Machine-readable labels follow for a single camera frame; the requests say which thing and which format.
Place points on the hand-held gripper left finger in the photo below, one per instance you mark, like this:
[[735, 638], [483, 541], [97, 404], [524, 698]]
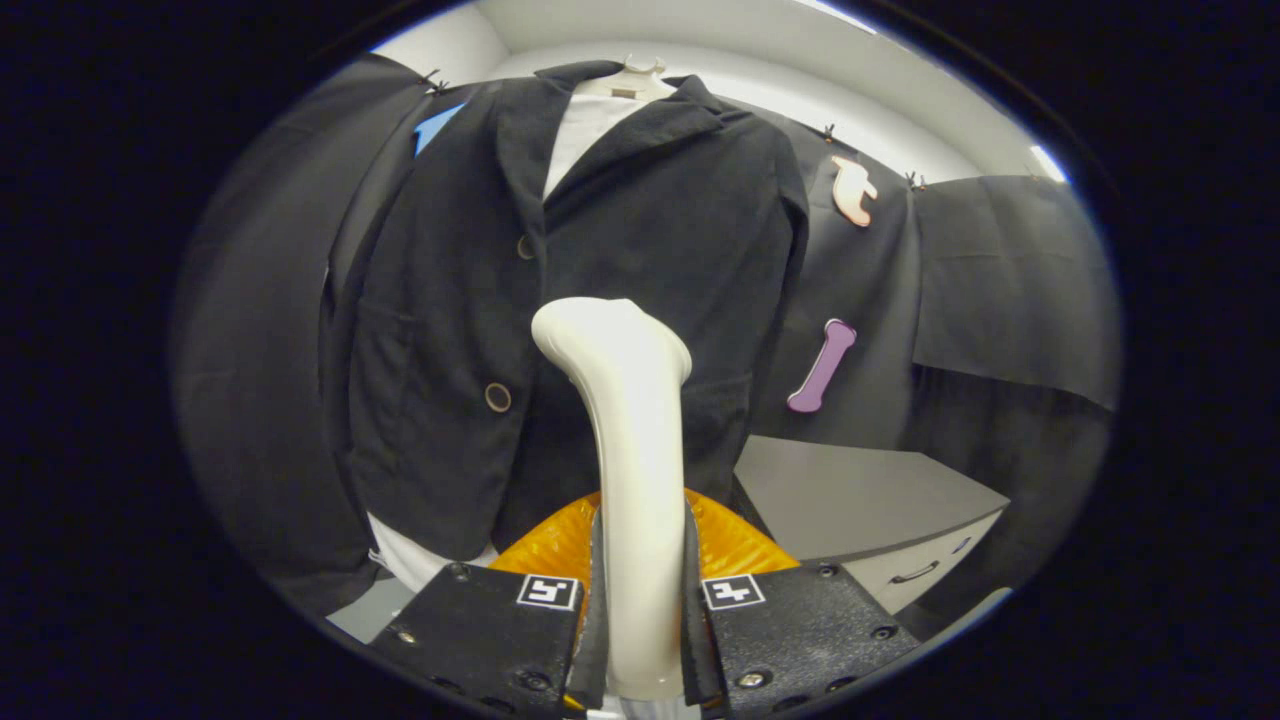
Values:
[[480, 630]]

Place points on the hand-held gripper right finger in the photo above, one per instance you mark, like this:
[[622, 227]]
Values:
[[800, 630]]

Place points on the white garment steamer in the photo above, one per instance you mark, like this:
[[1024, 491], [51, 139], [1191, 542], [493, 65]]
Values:
[[635, 450]]

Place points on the black suit jacket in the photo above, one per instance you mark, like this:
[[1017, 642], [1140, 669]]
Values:
[[440, 300]]

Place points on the white clothes hanger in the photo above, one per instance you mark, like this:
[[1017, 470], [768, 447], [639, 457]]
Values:
[[630, 85]]

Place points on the grey cabinet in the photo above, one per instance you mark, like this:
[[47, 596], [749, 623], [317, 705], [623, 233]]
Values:
[[850, 490]]

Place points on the small grey electronic lock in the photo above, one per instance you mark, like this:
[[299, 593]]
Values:
[[961, 546]]

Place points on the black backdrop cloth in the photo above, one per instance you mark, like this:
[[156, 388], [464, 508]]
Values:
[[1000, 260]]

